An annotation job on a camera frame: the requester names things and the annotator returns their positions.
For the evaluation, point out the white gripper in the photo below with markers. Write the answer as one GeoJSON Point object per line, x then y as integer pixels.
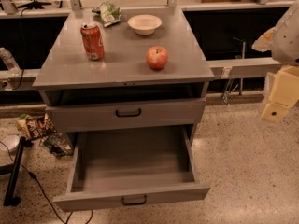
{"type": "Point", "coordinates": [287, 36]}

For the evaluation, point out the red apple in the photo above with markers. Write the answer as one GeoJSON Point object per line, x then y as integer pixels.
{"type": "Point", "coordinates": [157, 57]}

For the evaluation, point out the grey drawer cabinet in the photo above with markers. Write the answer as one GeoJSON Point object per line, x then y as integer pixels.
{"type": "Point", "coordinates": [68, 77]}

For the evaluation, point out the open grey lower drawer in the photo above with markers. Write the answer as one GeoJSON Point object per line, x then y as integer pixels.
{"type": "Point", "coordinates": [130, 167]}

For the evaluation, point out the closed grey upper drawer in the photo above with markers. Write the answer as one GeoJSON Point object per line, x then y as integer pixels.
{"type": "Point", "coordinates": [81, 118]}

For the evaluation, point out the white bowl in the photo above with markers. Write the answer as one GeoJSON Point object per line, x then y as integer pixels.
{"type": "Point", "coordinates": [144, 24]}

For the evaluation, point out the green chip bag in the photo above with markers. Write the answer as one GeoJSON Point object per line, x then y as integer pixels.
{"type": "Point", "coordinates": [109, 13]}

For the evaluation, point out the orange soda can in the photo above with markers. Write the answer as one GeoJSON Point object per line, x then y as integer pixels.
{"type": "Point", "coordinates": [92, 41]}

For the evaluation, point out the dark snack bag on floor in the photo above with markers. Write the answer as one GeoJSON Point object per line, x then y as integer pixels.
{"type": "Point", "coordinates": [56, 144]}

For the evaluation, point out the brown snack bag on floor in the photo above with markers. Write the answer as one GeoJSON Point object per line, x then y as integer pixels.
{"type": "Point", "coordinates": [35, 127]}

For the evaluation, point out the clear plastic bottle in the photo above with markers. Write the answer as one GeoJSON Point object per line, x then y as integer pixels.
{"type": "Point", "coordinates": [10, 62]}

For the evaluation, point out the white round floor object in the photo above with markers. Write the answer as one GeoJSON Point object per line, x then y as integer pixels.
{"type": "Point", "coordinates": [10, 143]}

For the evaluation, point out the black stand leg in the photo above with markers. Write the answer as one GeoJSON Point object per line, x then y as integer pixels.
{"type": "Point", "coordinates": [13, 170]}

